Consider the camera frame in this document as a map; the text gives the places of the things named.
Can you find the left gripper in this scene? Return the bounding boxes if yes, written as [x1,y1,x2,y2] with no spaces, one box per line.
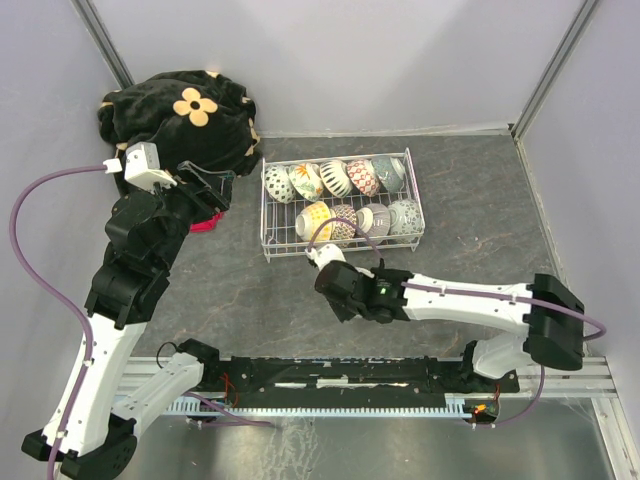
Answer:
[141,159,237,270]

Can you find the brown scale patterned bowl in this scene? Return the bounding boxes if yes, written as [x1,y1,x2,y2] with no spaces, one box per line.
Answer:
[331,203,357,249]

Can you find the red patterned bowl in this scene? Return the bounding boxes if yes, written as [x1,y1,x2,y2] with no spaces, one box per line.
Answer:
[263,165,296,204]

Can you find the purple striped bowl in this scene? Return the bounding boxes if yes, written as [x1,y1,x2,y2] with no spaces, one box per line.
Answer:
[356,203,391,238]

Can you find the yellow teal sun bowl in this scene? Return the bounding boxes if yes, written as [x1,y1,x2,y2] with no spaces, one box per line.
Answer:
[295,201,332,242]

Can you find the multicolour bowl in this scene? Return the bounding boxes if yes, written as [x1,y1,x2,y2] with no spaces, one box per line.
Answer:
[388,199,423,235]

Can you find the white wire dish rack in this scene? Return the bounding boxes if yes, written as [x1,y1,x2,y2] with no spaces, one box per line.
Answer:
[260,148,426,260]

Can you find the blue triangle patterned bowl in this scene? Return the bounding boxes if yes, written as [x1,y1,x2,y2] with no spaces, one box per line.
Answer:
[347,158,380,197]

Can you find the grey geometric patterned bowl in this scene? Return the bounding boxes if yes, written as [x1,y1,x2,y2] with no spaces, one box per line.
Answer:
[372,156,405,193]

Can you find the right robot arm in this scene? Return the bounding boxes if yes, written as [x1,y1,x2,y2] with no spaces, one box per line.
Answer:
[314,260,584,391]

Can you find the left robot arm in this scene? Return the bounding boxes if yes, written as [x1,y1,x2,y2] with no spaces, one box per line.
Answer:
[22,162,235,479]

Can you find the red cloth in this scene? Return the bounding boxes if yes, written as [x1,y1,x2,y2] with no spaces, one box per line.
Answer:
[190,212,224,233]

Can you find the black floral fleece blanket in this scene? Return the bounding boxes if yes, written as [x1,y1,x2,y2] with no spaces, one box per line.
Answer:
[97,70,261,176]

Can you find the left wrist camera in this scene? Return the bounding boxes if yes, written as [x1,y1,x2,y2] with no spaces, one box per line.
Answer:
[102,142,177,193]

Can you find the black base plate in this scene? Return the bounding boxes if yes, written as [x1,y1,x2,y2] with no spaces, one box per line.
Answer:
[192,356,520,410]

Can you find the aluminium frame rail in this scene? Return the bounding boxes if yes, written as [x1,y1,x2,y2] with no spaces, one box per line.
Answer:
[107,355,616,418]

